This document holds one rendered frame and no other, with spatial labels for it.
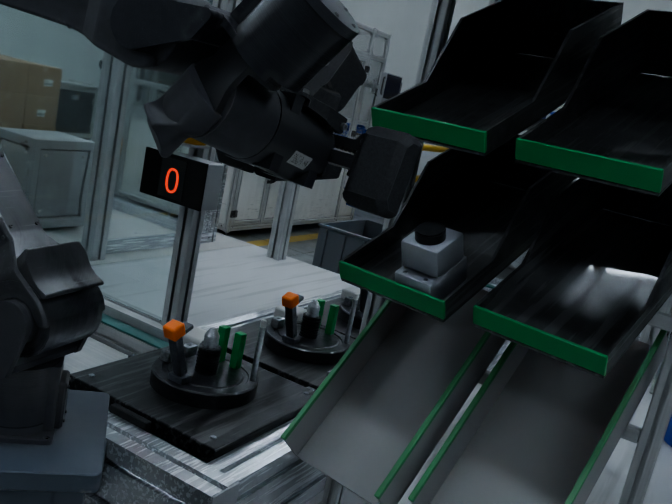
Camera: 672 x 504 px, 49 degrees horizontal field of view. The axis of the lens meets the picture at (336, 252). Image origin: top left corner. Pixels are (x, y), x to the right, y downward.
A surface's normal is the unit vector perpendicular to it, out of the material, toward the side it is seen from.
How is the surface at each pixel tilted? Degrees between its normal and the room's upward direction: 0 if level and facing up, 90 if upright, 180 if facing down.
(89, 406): 0
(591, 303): 25
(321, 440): 45
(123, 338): 90
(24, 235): 37
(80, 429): 0
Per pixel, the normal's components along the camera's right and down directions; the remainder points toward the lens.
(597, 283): -0.09, -0.85
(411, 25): -0.50, 0.08
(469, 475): -0.31, -0.65
